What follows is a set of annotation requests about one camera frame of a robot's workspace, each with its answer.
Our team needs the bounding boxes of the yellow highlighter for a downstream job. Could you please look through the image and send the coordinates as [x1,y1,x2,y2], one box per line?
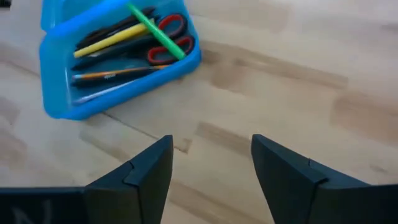
[73,17,155,59]

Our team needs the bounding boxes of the orange pencil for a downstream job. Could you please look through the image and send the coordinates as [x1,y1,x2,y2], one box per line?
[72,64,170,81]

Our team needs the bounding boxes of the green marker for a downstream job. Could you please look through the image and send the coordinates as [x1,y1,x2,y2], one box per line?
[126,2,188,61]

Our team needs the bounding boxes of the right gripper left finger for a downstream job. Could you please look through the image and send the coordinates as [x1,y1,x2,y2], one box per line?
[0,134,174,224]

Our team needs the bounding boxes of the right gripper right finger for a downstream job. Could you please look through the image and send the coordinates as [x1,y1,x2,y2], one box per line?
[250,133,398,224]

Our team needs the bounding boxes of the red-handled scissors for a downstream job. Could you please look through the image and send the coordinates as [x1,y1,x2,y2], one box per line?
[88,12,196,66]

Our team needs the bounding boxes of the blue plastic supply box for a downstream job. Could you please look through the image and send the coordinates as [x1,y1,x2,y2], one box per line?
[39,0,203,121]

